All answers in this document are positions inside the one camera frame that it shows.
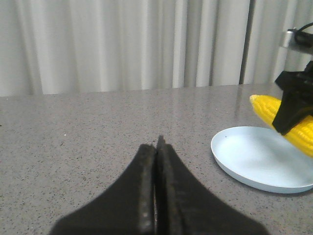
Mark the black other-arm gripper body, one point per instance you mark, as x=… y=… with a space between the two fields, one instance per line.
x=297 y=86

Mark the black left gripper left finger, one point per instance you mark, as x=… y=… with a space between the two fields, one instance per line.
x=125 y=208

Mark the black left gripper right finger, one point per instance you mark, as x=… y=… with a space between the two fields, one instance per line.
x=186 y=207

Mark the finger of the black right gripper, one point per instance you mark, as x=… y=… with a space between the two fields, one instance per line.
x=295 y=106

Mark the yellow corn cob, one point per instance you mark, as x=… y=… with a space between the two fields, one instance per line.
x=300 y=136

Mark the light blue round plate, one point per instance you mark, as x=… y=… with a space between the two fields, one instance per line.
x=262 y=159

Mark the white pleated curtain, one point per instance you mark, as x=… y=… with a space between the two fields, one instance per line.
x=66 y=46

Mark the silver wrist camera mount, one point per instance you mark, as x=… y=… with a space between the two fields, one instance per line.
x=298 y=39

